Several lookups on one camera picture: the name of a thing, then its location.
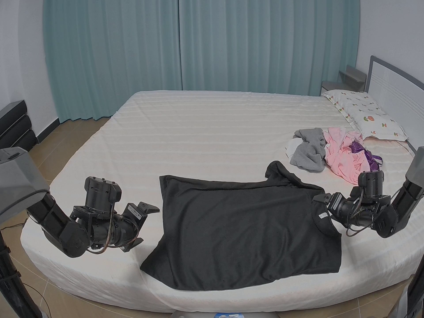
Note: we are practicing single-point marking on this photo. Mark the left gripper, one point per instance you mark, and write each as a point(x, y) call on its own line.
point(127, 227)

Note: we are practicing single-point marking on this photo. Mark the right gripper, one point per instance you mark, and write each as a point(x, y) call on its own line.
point(341, 214)

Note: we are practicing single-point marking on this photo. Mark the black long-sleeved top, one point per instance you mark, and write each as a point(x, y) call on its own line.
point(238, 230)

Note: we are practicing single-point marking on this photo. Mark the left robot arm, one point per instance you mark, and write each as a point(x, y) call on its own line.
point(23, 181)

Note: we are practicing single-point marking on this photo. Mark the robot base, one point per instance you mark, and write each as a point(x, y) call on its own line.
point(228, 315)

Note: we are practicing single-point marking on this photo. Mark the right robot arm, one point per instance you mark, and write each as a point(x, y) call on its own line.
point(410, 190)

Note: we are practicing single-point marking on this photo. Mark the bed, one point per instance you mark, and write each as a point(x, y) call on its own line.
point(205, 137)

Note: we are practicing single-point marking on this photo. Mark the pink garment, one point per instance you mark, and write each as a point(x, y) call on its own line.
point(344, 164)

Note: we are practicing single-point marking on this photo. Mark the grey garment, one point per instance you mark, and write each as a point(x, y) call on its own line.
point(308, 154)

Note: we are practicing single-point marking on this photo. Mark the purple garment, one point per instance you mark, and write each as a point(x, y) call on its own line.
point(359, 147)

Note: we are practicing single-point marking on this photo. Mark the white garment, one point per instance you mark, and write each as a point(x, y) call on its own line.
point(291, 147)

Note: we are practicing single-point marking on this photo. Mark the white printed pillow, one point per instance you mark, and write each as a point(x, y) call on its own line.
point(364, 111)

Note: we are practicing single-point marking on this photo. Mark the grey bedside table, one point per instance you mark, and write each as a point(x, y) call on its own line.
point(351, 78)

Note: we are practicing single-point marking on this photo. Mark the black chest of drawers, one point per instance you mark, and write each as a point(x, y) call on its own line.
point(16, 124)

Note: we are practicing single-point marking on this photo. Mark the blue-green curtain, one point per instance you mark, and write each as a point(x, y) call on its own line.
point(265, 35)
point(112, 45)

